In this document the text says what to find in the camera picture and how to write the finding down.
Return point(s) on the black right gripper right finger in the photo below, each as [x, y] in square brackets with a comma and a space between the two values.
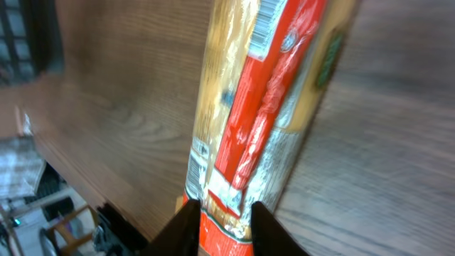
[269, 238]

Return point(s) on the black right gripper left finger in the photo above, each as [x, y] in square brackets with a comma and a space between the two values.
[180, 237]

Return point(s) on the long red orange spaghetti pack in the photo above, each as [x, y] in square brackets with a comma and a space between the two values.
[266, 67]

